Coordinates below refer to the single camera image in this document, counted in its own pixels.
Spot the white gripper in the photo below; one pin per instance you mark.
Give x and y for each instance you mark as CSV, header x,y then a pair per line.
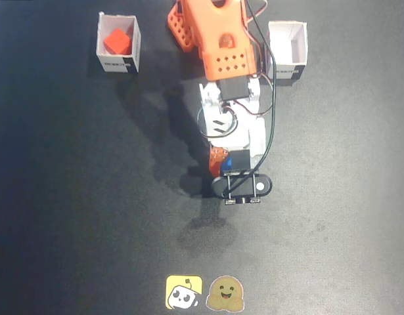
x,y
239,159

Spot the blue cube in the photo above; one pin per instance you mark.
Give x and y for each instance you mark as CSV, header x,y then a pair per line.
x,y
227,163

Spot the red cube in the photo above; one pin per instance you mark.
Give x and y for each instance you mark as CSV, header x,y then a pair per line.
x,y
118,42

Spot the white cardboard box black label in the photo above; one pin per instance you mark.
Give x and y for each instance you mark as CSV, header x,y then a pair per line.
x,y
115,64
287,42

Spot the hugging face emoji sticker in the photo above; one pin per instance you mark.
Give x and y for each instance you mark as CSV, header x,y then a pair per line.
x,y
225,293

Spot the yellow robot face sticker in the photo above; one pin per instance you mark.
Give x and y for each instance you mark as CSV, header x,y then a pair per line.
x,y
183,292

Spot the black oval wrist camera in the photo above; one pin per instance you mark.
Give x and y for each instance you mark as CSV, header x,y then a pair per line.
x,y
244,185

